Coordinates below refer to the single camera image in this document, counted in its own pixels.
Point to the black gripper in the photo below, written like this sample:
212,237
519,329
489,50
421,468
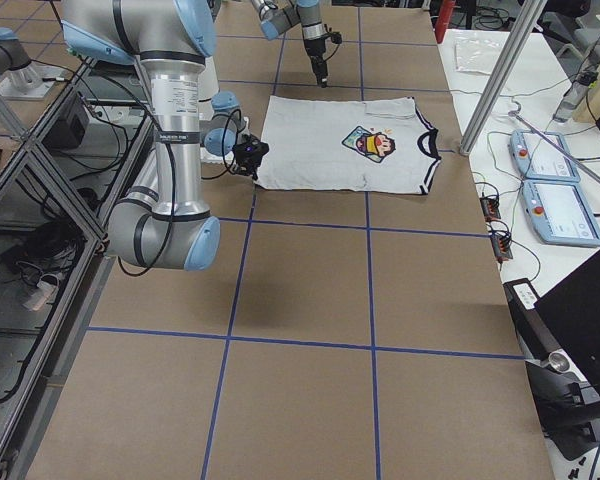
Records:
241,150
313,48

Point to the orange circuit board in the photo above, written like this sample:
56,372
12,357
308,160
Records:
490,208
501,245

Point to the upper teach pendant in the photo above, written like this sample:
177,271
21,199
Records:
536,159

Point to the grey cartoon print t-shirt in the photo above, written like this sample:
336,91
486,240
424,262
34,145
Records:
385,146

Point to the clear plastic bag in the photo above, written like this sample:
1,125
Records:
476,56

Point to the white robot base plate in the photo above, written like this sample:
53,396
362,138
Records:
207,90

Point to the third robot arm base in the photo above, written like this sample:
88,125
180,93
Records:
22,79

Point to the black laptop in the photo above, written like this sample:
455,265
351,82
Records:
571,312

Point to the black camera stand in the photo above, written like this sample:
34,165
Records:
567,404

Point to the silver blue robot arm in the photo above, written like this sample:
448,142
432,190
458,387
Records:
276,20
163,221

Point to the lower teach pendant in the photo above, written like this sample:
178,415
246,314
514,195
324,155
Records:
560,214

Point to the teach pendant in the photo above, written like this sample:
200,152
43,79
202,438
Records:
560,214
536,159

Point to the lower orange circuit board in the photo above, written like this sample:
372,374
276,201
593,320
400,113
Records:
501,245

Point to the black box with label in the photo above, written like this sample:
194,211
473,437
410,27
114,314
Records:
521,299

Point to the upper orange circuit board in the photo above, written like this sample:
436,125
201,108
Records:
490,208

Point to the black metal frame rack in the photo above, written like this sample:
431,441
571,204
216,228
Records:
60,176

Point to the aluminium frame post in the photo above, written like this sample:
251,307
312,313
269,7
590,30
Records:
523,26

